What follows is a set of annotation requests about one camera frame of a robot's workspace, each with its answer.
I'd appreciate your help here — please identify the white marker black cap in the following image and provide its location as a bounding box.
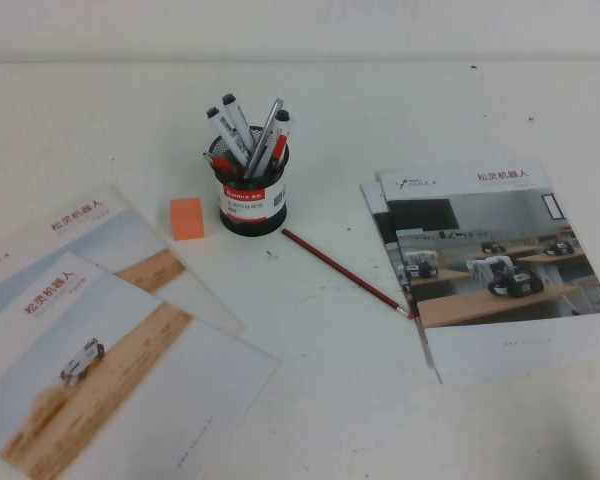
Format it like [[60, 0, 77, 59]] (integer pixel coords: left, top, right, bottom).
[[259, 108, 299, 176], [221, 93, 257, 154], [205, 106, 249, 166]]

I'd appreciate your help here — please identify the red capped marker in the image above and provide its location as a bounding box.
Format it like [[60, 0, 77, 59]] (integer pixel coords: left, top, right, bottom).
[[203, 152, 234, 171]]

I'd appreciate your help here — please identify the classroom cover brochure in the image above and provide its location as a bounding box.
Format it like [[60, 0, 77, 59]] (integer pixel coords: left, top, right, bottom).
[[374, 160, 600, 385], [358, 179, 441, 384]]

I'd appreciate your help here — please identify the desert cover brochure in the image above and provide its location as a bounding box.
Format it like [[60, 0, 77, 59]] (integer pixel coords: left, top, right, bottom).
[[0, 250, 281, 480], [0, 184, 247, 336]]

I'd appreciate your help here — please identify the red pencil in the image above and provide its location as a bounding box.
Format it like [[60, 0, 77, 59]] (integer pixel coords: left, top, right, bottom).
[[280, 228, 417, 321]]

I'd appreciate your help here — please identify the black mesh pen holder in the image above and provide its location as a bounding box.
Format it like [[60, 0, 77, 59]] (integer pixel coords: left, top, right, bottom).
[[203, 124, 290, 233]]

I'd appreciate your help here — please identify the orange foam block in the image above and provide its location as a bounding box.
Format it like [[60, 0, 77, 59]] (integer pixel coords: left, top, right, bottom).
[[169, 196, 202, 242]]

